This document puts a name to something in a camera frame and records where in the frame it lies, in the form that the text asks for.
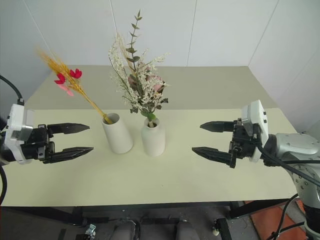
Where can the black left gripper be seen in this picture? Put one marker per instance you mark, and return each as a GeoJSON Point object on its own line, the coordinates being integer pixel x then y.
{"type": "Point", "coordinates": [37, 145]}

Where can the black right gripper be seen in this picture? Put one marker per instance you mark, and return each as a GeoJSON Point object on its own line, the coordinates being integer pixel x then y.
{"type": "Point", "coordinates": [243, 143]}

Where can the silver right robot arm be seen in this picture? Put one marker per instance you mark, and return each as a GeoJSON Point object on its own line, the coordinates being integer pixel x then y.
{"type": "Point", "coordinates": [297, 146]}

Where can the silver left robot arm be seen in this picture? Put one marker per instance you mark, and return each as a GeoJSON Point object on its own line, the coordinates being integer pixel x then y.
{"type": "Point", "coordinates": [3, 152]}

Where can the wheat and red flower bouquet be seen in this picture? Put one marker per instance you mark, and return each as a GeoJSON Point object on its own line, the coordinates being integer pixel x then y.
{"type": "Point", "coordinates": [72, 86]}

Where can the mixed dried flower bouquet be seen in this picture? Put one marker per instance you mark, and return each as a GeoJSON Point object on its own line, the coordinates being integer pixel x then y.
{"type": "Point", "coordinates": [140, 85]}

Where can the white cylindrical vase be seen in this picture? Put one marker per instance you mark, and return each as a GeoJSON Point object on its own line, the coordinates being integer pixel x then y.
{"type": "Point", "coordinates": [118, 137]}

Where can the white bottle-shaped vase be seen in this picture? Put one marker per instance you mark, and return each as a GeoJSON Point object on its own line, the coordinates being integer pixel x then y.
{"type": "Point", "coordinates": [153, 141]}

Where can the table caster wheel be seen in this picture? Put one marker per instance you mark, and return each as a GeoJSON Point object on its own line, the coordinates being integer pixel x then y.
{"type": "Point", "coordinates": [91, 230]}
{"type": "Point", "coordinates": [216, 228]}

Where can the orange red floor mat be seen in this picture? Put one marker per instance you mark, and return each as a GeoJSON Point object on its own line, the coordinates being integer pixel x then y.
{"type": "Point", "coordinates": [270, 217]}

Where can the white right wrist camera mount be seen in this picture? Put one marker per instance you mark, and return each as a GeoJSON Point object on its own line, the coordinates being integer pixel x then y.
{"type": "Point", "coordinates": [257, 112]}

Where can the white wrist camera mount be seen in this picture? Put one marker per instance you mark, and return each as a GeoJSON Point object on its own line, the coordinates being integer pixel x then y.
{"type": "Point", "coordinates": [257, 112]}
{"type": "Point", "coordinates": [16, 117]}

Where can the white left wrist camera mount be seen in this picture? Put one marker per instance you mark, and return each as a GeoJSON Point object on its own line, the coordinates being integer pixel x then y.
{"type": "Point", "coordinates": [16, 117]}

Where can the black table frame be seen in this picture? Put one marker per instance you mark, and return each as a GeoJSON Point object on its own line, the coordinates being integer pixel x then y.
{"type": "Point", "coordinates": [120, 208]}

